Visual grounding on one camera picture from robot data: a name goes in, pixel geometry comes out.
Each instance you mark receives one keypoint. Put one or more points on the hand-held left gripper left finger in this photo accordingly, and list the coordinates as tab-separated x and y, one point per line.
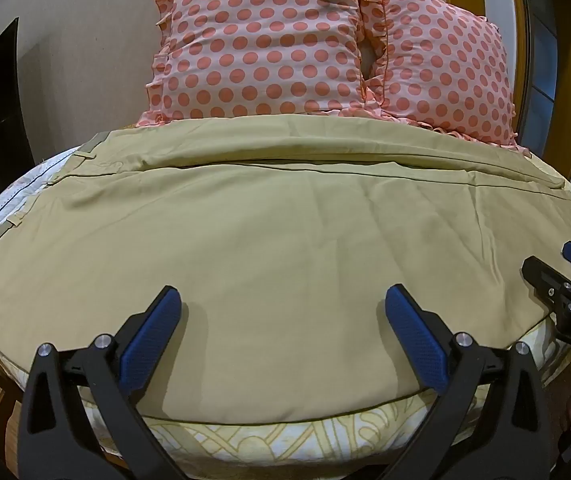
149	340

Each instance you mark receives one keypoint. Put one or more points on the yellow patterned bed sheet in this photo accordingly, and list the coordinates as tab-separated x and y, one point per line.
285	437

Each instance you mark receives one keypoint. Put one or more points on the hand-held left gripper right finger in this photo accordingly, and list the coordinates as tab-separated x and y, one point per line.
418	340

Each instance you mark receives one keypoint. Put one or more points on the pink polka dot pillow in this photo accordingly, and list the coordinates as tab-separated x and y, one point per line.
260	40
440	65

